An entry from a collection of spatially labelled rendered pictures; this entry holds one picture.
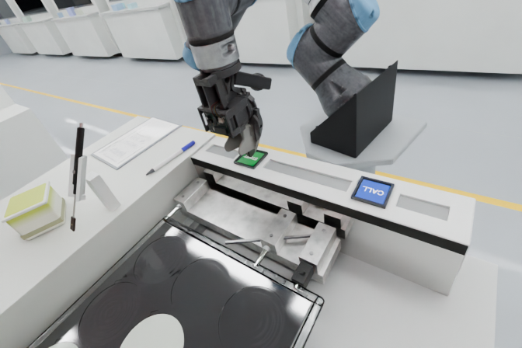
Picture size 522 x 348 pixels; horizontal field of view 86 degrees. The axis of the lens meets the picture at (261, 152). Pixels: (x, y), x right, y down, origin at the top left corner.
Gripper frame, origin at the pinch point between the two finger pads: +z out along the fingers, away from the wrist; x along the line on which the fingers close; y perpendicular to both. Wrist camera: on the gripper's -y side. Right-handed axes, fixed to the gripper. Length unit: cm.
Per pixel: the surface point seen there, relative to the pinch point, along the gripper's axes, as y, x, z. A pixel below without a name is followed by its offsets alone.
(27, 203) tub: 33.9, -26.5, -5.2
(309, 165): -2.0, 12.8, 2.1
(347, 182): -0.5, 21.2, 2.5
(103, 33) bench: -268, -582, 47
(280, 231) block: 11.5, 13.0, 7.3
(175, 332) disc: 33.3, 7.7, 8.1
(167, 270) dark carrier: 27.2, -1.7, 8.2
